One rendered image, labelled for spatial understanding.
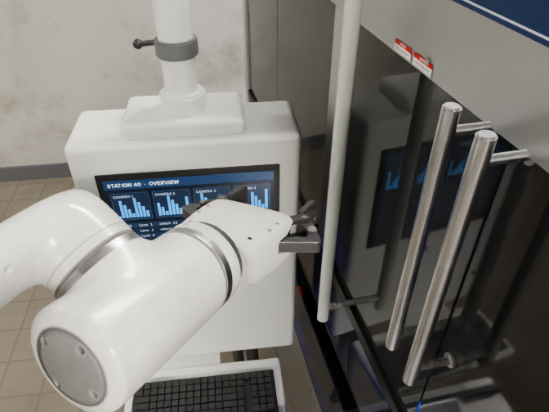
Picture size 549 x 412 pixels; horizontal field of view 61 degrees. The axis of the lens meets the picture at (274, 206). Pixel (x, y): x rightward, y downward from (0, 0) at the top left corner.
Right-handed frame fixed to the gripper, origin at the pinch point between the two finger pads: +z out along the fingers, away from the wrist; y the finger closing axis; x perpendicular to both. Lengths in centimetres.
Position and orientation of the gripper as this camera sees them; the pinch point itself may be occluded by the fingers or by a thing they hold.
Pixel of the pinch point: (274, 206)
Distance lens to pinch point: 57.0
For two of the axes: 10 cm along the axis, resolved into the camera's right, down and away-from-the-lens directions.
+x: 0.6, -9.2, -3.9
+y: 9.0, 2.1, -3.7
